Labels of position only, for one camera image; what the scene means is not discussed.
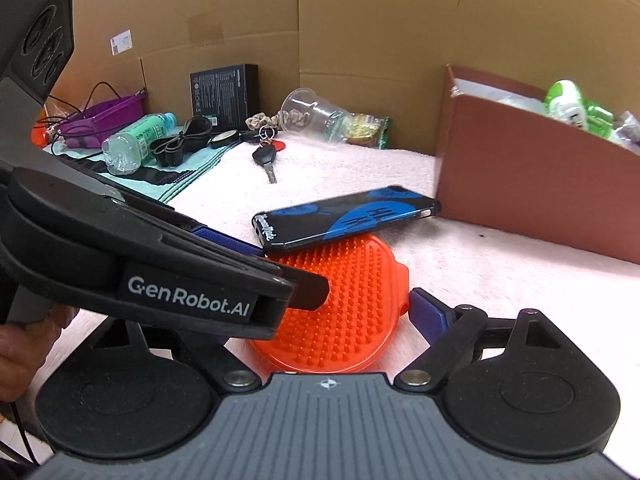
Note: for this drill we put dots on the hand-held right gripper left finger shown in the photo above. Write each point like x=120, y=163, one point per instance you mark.
x=220, y=360

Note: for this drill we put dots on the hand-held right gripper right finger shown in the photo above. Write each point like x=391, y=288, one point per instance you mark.
x=427, y=312

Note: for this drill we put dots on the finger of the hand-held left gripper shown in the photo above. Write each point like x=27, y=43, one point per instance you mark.
x=227, y=241
x=300, y=292

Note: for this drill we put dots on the orange silicone brush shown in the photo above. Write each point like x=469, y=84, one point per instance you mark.
x=345, y=305

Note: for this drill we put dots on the black car key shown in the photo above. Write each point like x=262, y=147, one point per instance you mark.
x=264, y=156

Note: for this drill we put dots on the black tape roll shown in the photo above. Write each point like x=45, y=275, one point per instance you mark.
x=223, y=139

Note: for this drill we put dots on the brown cardboard box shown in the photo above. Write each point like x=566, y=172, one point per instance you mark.
x=525, y=175

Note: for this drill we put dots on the person's left hand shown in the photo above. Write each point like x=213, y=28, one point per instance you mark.
x=22, y=355

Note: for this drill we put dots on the pink towel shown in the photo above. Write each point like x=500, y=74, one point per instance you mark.
x=475, y=280

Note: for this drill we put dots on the teal towel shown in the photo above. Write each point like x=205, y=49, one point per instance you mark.
x=200, y=162

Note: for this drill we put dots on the orange mesh bag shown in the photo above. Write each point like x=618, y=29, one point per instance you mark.
x=39, y=136

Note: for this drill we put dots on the red key tag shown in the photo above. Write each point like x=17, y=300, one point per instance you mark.
x=280, y=146

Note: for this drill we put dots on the green plastic bottle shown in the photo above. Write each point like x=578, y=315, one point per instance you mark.
x=135, y=142

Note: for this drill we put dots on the beige hair scrunchie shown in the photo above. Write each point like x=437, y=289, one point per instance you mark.
x=262, y=120

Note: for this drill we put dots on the purple plastic basket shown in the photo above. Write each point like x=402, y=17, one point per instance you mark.
x=107, y=115

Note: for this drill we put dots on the black cardboard box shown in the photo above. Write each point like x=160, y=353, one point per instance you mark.
x=225, y=92

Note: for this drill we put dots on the clear plastic cup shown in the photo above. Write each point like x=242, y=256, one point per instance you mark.
x=310, y=115

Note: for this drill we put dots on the green snack packet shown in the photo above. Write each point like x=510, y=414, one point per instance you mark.
x=367, y=130

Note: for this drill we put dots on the white paper label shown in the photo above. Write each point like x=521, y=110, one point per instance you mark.
x=121, y=42

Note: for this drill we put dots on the green white bottle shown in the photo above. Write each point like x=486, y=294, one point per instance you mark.
x=567, y=100

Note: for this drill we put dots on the clear plastic bag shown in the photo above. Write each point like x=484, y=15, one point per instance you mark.
x=629, y=130

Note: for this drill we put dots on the brown cardboard backdrop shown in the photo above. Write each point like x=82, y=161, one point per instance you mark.
x=380, y=15

